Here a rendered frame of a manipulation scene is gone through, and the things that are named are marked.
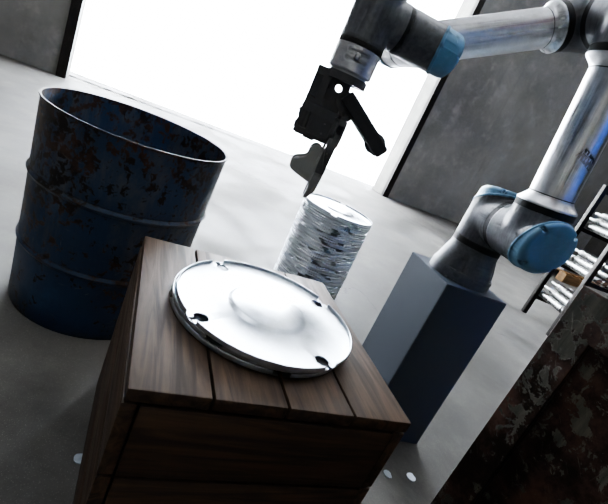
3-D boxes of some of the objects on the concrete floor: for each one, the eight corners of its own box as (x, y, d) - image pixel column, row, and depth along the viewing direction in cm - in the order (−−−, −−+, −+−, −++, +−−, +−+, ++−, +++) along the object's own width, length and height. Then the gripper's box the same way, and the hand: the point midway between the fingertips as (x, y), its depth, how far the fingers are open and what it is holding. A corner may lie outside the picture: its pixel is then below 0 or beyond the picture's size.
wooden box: (97, 382, 90) (144, 235, 79) (264, 403, 105) (323, 282, 95) (53, 598, 55) (126, 388, 45) (312, 582, 71) (412, 423, 60)
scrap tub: (18, 243, 124) (55, 77, 110) (166, 273, 143) (214, 135, 129) (-27, 331, 89) (18, 103, 74) (176, 355, 108) (244, 178, 94)
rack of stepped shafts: (551, 340, 263) (651, 198, 234) (516, 305, 306) (597, 182, 277) (609, 363, 269) (714, 228, 240) (566, 326, 312) (651, 208, 283)
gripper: (319, 65, 76) (273, 176, 83) (320, 59, 66) (268, 187, 73) (363, 85, 77) (314, 194, 84) (371, 83, 67) (315, 207, 74)
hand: (310, 190), depth 78 cm, fingers closed
